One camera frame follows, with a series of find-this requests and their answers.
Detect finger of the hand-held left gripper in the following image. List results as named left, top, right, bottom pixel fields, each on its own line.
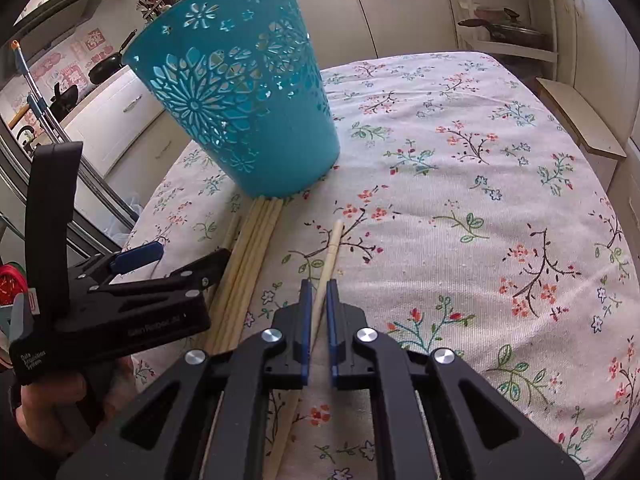
left=87, top=248, right=232, bottom=302
left=67, top=241, right=166, bottom=283

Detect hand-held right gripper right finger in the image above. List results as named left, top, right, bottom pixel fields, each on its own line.
left=326, top=279, right=585, bottom=480

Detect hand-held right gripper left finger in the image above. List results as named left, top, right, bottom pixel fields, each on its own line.
left=56, top=280, right=313, bottom=480

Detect cream round-tipped chopstick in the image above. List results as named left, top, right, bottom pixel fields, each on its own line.
left=280, top=219, right=346, bottom=480
left=216, top=216, right=244, bottom=281

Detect bundle of wooden chopsticks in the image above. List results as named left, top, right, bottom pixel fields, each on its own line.
left=200, top=196, right=287, bottom=480

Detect teal perforated plastic basket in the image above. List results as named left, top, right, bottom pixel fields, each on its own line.
left=121, top=0, right=342, bottom=199

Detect person's left hand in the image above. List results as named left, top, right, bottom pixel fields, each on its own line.
left=9, top=355, right=136, bottom=457

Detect stainless steel appliance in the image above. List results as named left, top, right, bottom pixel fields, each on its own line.
left=0, top=120, right=138, bottom=258

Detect red round object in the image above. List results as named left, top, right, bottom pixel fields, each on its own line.
left=0, top=264, right=30, bottom=307

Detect floral tablecloth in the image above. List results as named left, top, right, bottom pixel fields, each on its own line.
left=120, top=51, right=640, bottom=480

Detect white counter cabinet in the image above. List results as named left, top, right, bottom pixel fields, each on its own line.
left=64, top=66, right=182, bottom=192

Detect black cooking pot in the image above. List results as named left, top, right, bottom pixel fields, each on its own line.
left=49, top=81, right=81, bottom=122

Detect black frying pan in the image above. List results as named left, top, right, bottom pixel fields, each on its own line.
left=88, top=29, right=138, bottom=85

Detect metal mop pole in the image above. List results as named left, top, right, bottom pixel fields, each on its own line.
left=10, top=39, right=70, bottom=147

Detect white shelf rack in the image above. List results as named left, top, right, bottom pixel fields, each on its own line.
left=446, top=0, right=560, bottom=80

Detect light wooden bench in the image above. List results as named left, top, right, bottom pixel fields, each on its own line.
left=536, top=77, right=629, bottom=192

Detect tall white cabinets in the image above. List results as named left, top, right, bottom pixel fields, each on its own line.
left=547, top=0, right=640, bottom=153

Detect white wall cabinets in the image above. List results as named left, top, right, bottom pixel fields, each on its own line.
left=289, top=0, right=457, bottom=63

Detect lidded pan with handle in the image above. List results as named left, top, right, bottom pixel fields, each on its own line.
left=457, top=7, right=549, bottom=50

